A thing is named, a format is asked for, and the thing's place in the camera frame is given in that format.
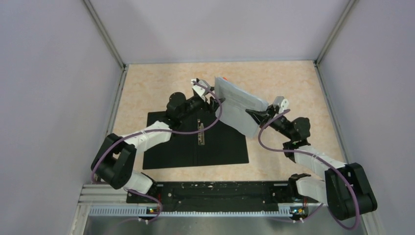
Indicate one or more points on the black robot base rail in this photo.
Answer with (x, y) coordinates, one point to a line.
(219, 196)

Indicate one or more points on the white slotted cable duct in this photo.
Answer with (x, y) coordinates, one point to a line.
(143, 211)

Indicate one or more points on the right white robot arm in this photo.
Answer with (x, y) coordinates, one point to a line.
(343, 188)

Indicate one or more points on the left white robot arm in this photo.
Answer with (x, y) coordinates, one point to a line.
(115, 159)

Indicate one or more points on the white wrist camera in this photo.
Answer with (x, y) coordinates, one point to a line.
(201, 88)
(280, 104)

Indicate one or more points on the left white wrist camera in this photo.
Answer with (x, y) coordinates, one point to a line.
(201, 88)

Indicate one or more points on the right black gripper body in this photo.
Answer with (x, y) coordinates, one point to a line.
(278, 123)

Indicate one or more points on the aluminium frame profile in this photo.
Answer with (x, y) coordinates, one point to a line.
(101, 194)

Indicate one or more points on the teal and black folder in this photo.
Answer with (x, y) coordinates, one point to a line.
(220, 145)

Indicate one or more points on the white printed paper sheets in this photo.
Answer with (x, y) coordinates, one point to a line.
(237, 101)

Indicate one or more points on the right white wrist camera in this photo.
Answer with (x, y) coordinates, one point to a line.
(280, 104)

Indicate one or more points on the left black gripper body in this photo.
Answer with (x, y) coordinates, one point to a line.
(201, 104)

